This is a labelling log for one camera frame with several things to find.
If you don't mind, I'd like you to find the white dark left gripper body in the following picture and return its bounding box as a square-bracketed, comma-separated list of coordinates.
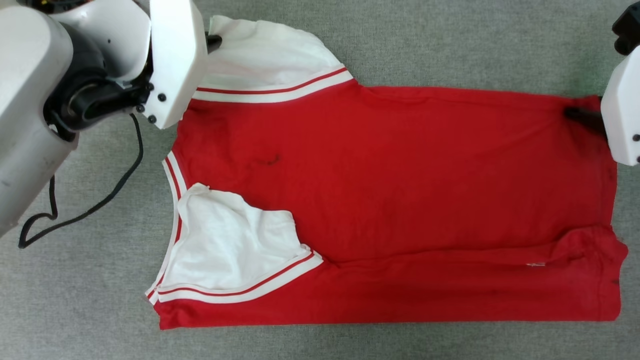
[135, 0, 209, 130]

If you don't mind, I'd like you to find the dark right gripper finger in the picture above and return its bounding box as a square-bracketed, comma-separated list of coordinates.
[564, 105, 608, 137]

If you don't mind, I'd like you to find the grey fabric sofa seat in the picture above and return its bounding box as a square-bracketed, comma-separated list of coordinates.
[0, 0, 640, 360]

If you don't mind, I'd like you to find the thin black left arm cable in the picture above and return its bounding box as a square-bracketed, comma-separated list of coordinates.
[18, 114, 145, 250]

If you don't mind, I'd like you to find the white dark right gripper body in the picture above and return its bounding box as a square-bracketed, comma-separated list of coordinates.
[600, 46, 640, 167]

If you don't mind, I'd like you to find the red white sleeved shirt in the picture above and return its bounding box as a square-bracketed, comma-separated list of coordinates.
[145, 15, 629, 331]

